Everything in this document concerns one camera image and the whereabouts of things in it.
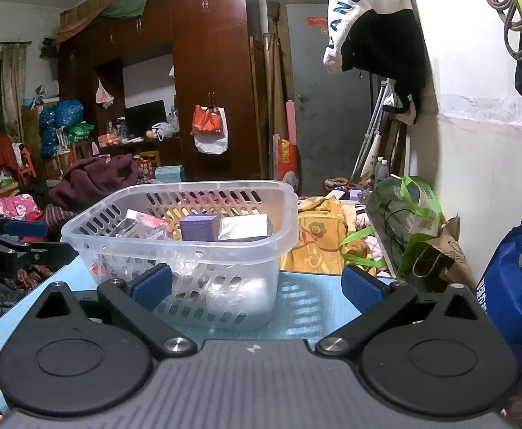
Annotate brown wooden wardrobe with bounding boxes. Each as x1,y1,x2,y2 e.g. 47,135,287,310
57,0,268,182

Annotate purple box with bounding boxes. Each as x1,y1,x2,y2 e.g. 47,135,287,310
180,214,221,241

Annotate blue plastic bags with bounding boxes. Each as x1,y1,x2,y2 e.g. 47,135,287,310
39,99,85,158

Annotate clear pink packet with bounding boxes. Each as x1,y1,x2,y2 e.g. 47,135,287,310
111,209,175,240

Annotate maroon cloth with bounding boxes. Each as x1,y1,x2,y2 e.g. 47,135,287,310
48,154,141,213

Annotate teal box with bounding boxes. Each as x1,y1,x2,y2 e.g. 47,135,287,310
154,165,185,184

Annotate wooden boards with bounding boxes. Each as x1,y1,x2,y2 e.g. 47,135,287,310
249,31,289,180

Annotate pink plastic bag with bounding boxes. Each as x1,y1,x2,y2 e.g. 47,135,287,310
95,78,115,109

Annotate grey door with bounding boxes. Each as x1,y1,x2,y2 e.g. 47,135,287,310
283,0,378,196

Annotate black hanging garment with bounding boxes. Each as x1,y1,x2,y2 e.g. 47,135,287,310
341,9,428,124

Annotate orange and white bag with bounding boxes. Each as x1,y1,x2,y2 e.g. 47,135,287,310
190,104,229,155

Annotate silver foil packet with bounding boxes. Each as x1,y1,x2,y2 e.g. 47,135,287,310
218,214,273,242

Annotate pink floral blanket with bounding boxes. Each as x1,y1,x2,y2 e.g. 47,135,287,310
0,194,40,222

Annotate green mesh bag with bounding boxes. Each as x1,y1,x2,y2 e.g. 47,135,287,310
339,175,446,278

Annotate metal crutches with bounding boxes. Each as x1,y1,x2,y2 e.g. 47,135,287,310
350,79,398,182

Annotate brown paper bag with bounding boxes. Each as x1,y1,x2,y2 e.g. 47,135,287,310
412,217,477,294

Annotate green cloth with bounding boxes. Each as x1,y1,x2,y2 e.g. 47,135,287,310
100,0,155,21

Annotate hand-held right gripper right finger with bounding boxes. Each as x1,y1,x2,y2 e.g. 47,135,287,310
315,263,491,359

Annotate pink board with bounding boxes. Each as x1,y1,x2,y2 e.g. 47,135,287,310
286,99,298,144

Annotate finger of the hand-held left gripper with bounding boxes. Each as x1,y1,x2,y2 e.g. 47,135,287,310
0,214,48,250

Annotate black television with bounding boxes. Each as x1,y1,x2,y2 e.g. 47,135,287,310
123,99,167,137

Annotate blue shopping bag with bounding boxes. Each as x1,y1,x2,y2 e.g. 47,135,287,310
475,222,522,359

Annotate patterned curtain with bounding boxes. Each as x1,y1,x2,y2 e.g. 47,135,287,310
1,44,28,142

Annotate red printed sack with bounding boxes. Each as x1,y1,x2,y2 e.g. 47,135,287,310
277,139,300,193

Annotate yellow blanket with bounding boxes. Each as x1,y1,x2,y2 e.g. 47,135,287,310
280,197,378,276

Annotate white plastic bag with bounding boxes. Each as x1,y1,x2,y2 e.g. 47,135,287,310
152,120,179,140

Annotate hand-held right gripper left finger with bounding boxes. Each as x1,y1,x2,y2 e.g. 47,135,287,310
30,263,197,359

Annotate clear plastic basket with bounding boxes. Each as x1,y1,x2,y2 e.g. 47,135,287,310
61,181,299,332

